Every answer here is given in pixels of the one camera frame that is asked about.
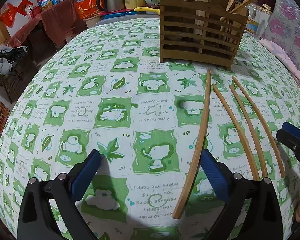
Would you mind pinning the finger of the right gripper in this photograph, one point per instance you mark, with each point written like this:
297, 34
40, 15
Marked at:
289, 135

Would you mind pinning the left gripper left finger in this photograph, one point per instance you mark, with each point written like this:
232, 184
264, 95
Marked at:
36, 220

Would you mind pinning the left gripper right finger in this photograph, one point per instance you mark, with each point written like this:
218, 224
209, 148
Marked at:
253, 202

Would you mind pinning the pink floral quilt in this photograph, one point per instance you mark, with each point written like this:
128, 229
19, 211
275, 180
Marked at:
282, 26

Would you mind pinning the clear plastic bottle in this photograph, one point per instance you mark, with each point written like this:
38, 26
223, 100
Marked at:
252, 24

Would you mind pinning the green white patterned tablecloth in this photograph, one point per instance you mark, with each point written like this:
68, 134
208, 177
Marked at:
106, 90

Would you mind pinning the wooden slatted utensil holder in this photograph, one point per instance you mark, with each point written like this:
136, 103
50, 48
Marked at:
201, 31

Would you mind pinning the pile of dark clothes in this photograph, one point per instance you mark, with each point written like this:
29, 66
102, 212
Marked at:
10, 57

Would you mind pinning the dark red cloth covered table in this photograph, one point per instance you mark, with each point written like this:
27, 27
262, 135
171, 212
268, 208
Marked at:
47, 31

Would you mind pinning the yellow plastic utensil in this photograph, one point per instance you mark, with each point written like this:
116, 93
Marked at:
147, 9

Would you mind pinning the cooking oil bottle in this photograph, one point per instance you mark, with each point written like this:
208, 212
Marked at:
45, 4

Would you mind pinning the stainless steel kettle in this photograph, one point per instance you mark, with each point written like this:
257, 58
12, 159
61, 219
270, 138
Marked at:
110, 5

